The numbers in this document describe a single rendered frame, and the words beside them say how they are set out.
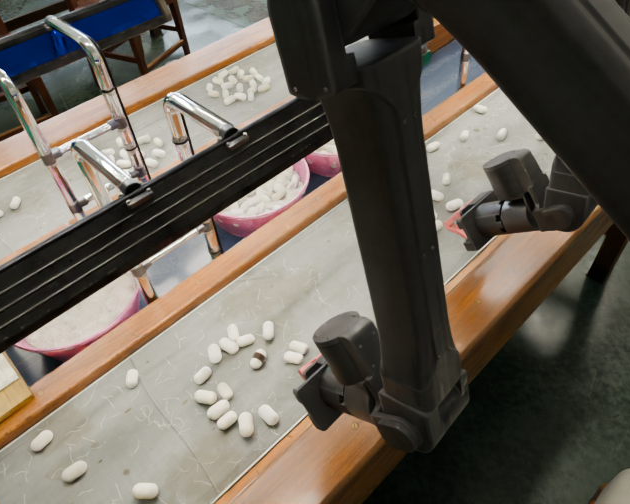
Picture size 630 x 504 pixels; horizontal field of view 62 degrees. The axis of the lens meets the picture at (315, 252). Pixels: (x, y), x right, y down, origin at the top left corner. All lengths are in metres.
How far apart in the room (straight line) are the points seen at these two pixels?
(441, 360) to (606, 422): 1.35
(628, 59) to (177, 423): 0.77
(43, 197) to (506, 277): 1.03
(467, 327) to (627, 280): 1.30
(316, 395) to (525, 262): 0.53
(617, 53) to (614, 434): 1.58
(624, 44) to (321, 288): 0.78
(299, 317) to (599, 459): 1.07
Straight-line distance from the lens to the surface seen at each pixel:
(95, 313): 1.07
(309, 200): 1.12
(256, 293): 0.99
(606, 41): 0.28
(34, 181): 1.44
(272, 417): 0.83
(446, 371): 0.49
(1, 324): 0.65
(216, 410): 0.86
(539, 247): 1.07
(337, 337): 0.54
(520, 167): 0.83
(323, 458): 0.80
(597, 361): 1.91
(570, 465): 1.71
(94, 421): 0.94
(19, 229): 1.32
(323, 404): 0.66
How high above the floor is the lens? 1.51
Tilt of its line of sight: 48 degrees down
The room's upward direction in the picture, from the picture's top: 6 degrees counter-clockwise
